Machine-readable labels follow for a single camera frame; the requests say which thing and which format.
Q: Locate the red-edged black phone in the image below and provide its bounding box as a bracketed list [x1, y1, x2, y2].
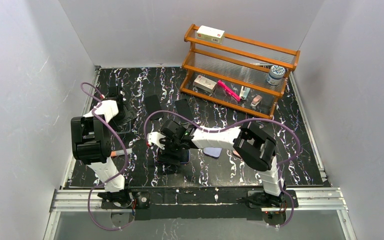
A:
[156, 149, 190, 166]

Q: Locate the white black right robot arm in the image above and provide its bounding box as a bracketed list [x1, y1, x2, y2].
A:
[146, 120, 284, 197]

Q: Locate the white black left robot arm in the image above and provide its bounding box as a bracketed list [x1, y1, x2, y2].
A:
[70, 85, 137, 202]

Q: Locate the lavender phone case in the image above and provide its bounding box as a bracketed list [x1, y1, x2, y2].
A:
[203, 147, 222, 159]

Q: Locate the pink phone case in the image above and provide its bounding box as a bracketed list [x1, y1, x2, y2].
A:
[232, 150, 242, 159]

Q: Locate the grey box on bottom shelf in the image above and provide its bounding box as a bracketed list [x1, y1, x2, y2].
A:
[193, 75, 217, 93]

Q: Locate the pink utility knife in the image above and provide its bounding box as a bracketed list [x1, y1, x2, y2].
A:
[217, 80, 241, 102]

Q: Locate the white green stapler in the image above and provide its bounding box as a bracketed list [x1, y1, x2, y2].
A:
[239, 86, 251, 101]

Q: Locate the pink stapler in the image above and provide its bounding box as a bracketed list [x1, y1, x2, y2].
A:
[250, 95, 262, 108]

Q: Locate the orange wooden shelf rack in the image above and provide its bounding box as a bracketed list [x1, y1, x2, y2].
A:
[180, 24, 301, 119]

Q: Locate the white box on top shelf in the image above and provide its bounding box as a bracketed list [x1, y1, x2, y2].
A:
[195, 25, 225, 44]

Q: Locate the blue white round tin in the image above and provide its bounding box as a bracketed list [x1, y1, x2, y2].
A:
[266, 65, 286, 86]

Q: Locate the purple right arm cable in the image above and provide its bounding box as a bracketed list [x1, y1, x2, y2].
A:
[143, 110, 302, 228]

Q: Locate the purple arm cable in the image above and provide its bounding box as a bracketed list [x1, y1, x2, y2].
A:
[80, 82, 135, 232]
[143, 110, 302, 228]

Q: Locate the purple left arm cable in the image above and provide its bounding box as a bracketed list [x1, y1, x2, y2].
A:
[80, 82, 135, 232]

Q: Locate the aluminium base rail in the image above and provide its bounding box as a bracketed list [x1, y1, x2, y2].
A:
[50, 187, 348, 212]

